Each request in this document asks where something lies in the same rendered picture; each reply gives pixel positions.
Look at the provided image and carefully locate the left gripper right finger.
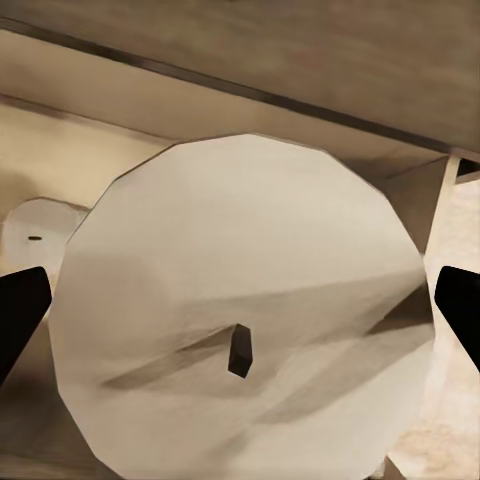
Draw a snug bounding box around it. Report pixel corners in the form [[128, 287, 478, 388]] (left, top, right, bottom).
[[434, 265, 480, 371]]

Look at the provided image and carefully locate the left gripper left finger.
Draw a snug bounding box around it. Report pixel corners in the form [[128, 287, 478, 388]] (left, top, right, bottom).
[[0, 266, 53, 386]]

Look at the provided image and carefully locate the pillar candle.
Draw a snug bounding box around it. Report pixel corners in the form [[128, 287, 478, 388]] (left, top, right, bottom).
[[48, 131, 436, 480], [0, 197, 90, 278]]

